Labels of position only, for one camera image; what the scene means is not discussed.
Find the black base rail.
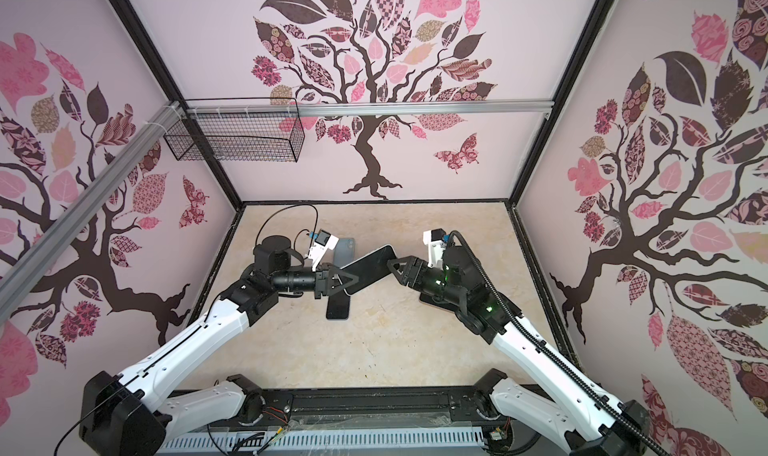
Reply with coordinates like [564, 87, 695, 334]
[161, 383, 559, 456]

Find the aluminium rail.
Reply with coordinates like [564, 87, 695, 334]
[185, 99, 554, 118]
[1, 101, 183, 321]

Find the aluminium rail back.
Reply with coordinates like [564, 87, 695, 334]
[185, 99, 554, 118]

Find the light green phone case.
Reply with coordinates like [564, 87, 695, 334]
[332, 238, 356, 268]

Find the white slotted cable duct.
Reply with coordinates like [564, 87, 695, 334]
[158, 427, 485, 455]

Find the aluminium rail left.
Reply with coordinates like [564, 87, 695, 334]
[1, 101, 183, 321]

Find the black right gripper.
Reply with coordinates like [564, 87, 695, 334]
[387, 257, 466, 310]

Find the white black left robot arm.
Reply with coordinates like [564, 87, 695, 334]
[74, 232, 361, 455]

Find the black corner frame post right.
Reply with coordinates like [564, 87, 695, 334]
[507, 0, 616, 208]

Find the black corner frame post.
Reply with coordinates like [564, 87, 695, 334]
[507, 0, 616, 208]
[107, 0, 244, 212]

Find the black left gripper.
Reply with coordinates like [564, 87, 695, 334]
[274, 261, 360, 300]

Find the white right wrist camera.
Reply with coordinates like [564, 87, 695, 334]
[423, 228, 447, 268]

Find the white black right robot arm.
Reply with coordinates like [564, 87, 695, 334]
[387, 231, 666, 455]

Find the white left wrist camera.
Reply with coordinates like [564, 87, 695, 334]
[306, 230, 339, 271]

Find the black wire basket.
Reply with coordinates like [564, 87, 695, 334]
[164, 96, 305, 163]

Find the black corner frame post left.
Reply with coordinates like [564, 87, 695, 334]
[107, 0, 244, 212]

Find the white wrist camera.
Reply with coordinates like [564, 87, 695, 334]
[423, 228, 447, 268]
[306, 230, 339, 271]

